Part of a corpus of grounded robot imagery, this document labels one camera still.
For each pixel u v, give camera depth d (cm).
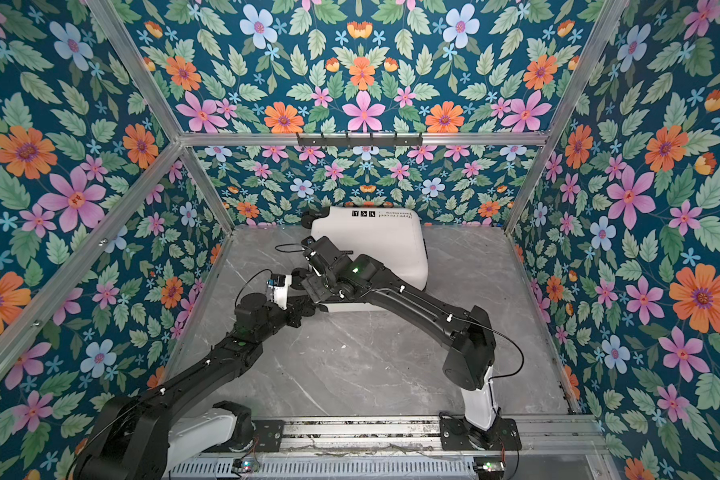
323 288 68
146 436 41
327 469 77
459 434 74
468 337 45
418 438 75
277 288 73
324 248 57
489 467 70
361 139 91
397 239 87
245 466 70
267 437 74
